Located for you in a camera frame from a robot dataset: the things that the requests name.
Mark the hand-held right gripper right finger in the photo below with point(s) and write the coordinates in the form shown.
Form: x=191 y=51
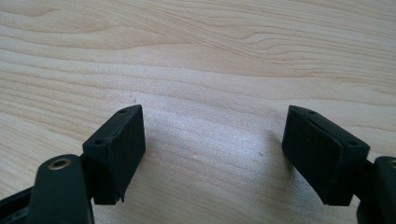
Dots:
x=323 y=158

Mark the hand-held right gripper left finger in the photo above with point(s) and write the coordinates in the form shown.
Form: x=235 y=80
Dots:
x=120 y=155

